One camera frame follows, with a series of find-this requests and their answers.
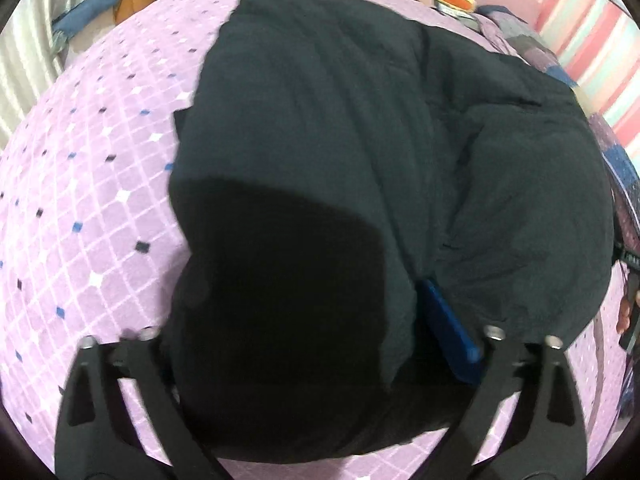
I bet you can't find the patchwork quilt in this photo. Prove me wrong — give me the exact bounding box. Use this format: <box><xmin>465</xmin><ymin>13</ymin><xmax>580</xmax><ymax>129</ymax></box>
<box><xmin>475</xmin><ymin>5</ymin><xmax>640</xmax><ymax>261</ymax></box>

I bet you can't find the purple checked bed sheet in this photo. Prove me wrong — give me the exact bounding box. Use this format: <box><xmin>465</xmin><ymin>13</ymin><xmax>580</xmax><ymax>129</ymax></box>
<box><xmin>0</xmin><ymin>0</ymin><xmax>640</xmax><ymax>480</ymax></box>

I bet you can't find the white curtain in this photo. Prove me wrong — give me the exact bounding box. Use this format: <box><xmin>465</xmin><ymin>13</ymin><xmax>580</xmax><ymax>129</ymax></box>
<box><xmin>0</xmin><ymin>0</ymin><xmax>106</xmax><ymax>146</ymax></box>

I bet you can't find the person's right hand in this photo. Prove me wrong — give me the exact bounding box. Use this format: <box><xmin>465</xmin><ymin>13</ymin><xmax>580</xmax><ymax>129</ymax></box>
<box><xmin>616</xmin><ymin>289</ymin><xmax>640</xmax><ymax>336</ymax></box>

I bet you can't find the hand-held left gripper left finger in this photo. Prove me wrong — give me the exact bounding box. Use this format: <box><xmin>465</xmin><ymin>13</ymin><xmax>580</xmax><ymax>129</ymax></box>
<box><xmin>54</xmin><ymin>327</ymin><xmax>236</xmax><ymax>480</ymax></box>

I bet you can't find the blue cloth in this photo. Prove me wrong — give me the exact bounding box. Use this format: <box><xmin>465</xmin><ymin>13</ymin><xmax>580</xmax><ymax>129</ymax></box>
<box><xmin>50</xmin><ymin>0</ymin><xmax>126</xmax><ymax>41</ymax></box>

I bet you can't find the cardboard box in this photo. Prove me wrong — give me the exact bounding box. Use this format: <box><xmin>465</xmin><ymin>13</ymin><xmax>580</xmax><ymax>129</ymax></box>
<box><xmin>114</xmin><ymin>0</ymin><xmax>156</xmax><ymax>23</ymax></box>

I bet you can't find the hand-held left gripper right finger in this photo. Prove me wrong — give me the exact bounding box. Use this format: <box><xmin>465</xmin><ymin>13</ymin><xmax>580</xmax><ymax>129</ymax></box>
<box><xmin>417</xmin><ymin>277</ymin><xmax>587</xmax><ymax>480</ymax></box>

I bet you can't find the black jacket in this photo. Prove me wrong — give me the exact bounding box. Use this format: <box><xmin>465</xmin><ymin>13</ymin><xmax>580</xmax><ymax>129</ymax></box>
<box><xmin>167</xmin><ymin>0</ymin><xmax>616</xmax><ymax>461</ymax></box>

